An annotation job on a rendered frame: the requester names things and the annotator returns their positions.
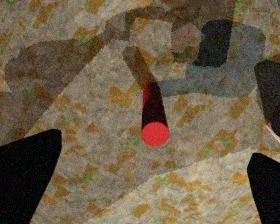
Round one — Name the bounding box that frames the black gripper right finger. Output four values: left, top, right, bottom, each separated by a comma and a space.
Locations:
246, 152, 280, 224

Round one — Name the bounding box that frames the dark red peg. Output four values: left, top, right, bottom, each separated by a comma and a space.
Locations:
141, 82, 169, 147

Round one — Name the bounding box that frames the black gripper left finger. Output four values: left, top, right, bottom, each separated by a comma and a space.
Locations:
0, 128, 61, 224

